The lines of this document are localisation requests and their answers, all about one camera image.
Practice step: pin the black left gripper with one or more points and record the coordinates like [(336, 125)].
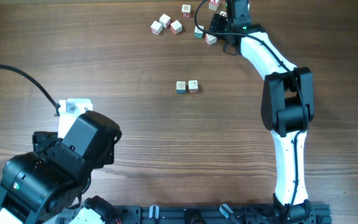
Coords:
[(43, 140)]

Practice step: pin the plain number one block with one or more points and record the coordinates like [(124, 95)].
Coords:
[(210, 39)]

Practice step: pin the blue-sided white block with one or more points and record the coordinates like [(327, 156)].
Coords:
[(181, 87)]

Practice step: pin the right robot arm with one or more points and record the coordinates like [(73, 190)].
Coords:
[(286, 110)]

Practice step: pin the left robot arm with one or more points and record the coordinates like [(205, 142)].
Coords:
[(38, 185)]

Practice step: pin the green ladybug block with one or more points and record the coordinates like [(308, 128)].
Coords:
[(222, 13)]

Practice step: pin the red X block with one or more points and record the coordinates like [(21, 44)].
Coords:
[(214, 4)]

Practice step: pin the green N block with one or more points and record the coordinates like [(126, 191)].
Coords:
[(198, 33)]

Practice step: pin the red Q block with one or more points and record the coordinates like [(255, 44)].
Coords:
[(185, 10)]

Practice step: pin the red animal sketch block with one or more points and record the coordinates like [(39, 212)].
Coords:
[(176, 27)]

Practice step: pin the red-edged white block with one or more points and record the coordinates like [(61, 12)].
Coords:
[(165, 20)]

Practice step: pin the red Z white block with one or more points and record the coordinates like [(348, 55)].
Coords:
[(156, 28)]

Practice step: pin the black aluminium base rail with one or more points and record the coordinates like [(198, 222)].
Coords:
[(257, 213)]

